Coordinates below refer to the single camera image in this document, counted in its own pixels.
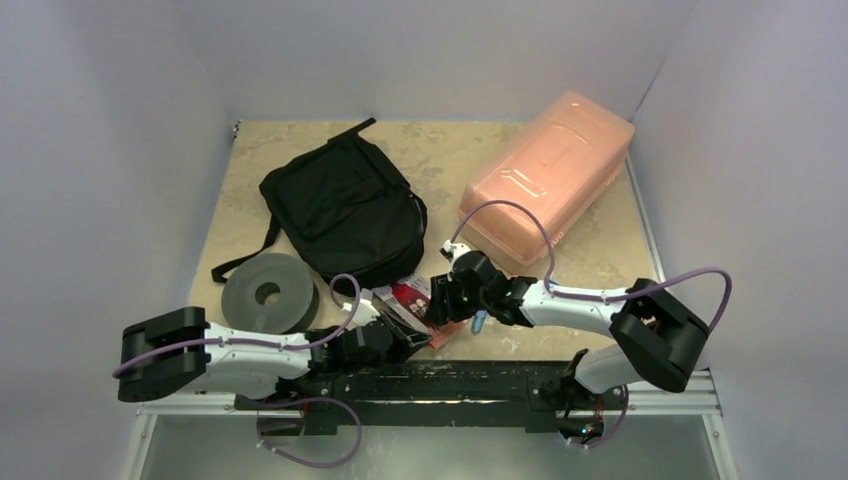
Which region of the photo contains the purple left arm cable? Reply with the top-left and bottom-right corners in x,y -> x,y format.
112,272 -> 364,470

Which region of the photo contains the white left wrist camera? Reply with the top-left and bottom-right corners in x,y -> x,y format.
341,299 -> 380,330

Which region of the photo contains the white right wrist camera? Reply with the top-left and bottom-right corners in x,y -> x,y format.
439,239 -> 471,266

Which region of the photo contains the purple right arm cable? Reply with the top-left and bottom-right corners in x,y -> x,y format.
449,198 -> 734,452

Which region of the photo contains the black student backpack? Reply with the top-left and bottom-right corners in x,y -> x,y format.
210,117 -> 429,290

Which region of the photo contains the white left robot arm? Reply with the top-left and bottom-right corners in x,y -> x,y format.
113,307 -> 431,409

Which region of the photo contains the translucent pink plastic storage box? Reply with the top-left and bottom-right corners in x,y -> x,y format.
458,91 -> 635,273

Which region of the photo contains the grey foam roll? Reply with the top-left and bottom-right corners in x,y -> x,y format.
221,253 -> 320,334

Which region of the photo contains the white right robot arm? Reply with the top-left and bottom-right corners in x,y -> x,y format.
426,243 -> 710,407

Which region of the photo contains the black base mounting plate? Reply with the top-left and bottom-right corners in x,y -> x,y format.
222,360 -> 625,440

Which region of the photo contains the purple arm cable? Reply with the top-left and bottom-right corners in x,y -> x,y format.
449,198 -> 734,452
112,272 -> 364,470

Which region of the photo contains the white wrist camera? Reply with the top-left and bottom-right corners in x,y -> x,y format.
341,299 -> 380,330
439,239 -> 471,266

